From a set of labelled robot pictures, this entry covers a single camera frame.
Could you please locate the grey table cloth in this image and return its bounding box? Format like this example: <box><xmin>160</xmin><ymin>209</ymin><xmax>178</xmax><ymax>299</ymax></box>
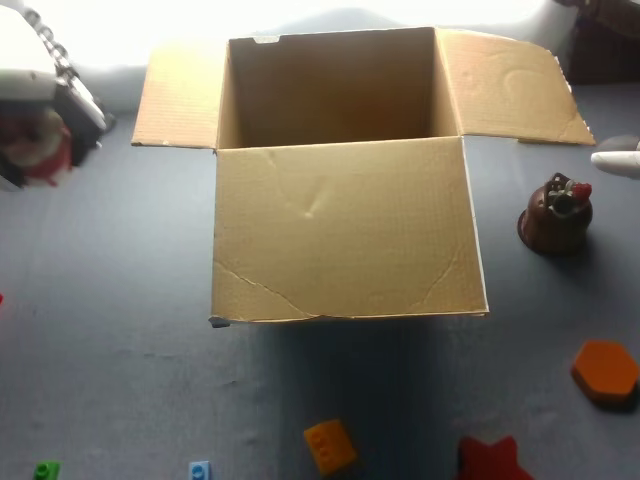
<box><xmin>0</xmin><ymin>107</ymin><xmax>640</xmax><ymax>480</ymax></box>

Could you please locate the white backdrop sheet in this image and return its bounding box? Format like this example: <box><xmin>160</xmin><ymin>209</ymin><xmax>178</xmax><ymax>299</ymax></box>
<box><xmin>0</xmin><ymin>0</ymin><xmax>640</xmax><ymax>120</ymax></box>

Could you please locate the orange hexagon block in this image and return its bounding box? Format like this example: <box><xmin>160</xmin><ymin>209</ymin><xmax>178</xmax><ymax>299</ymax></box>
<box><xmin>570</xmin><ymin>339</ymin><xmax>640</xmax><ymax>405</ymax></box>

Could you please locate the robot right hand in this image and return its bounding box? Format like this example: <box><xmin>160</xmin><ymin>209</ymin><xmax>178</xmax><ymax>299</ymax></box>
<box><xmin>590</xmin><ymin>133</ymin><xmax>640</xmax><ymax>179</ymax></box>

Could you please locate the yellow toy brick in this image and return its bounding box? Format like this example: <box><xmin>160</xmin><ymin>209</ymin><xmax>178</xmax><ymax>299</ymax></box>
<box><xmin>302</xmin><ymin>418</ymin><xmax>359</xmax><ymax>478</ymax></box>

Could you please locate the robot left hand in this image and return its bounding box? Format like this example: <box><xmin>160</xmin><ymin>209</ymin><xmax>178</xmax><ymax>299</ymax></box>
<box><xmin>0</xmin><ymin>0</ymin><xmax>117</xmax><ymax>194</ymax></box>

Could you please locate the chocolate cake with strawberry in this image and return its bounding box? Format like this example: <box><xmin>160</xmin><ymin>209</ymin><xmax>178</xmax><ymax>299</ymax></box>
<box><xmin>516</xmin><ymin>171</ymin><xmax>596</xmax><ymax>257</ymax></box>

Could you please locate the dark brown furniture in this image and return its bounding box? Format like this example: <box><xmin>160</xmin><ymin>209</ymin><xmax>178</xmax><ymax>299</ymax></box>
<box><xmin>568</xmin><ymin>0</ymin><xmax>640</xmax><ymax>87</ymax></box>

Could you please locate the red star block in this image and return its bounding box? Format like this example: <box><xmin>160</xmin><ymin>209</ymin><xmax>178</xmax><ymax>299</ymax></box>
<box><xmin>456</xmin><ymin>434</ymin><xmax>537</xmax><ymax>480</ymax></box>

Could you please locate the green toy brick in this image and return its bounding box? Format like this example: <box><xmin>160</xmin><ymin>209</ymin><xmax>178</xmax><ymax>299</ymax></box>
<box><xmin>32</xmin><ymin>459</ymin><xmax>63</xmax><ymax>480</ymax></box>

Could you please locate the cardboard box with white outside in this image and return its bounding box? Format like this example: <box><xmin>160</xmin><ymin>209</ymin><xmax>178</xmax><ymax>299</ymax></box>
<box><xmin>130</xmin><ymin>25</ymin><xmax>597</xmax><ymax>330</ymax></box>

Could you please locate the pink strawberry cream cake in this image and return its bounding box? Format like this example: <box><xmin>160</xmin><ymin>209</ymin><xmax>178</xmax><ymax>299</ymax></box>
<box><xmin>0</xmin><ymin>108</ymin><xmax>75</xmax><ymax>188</ymax></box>

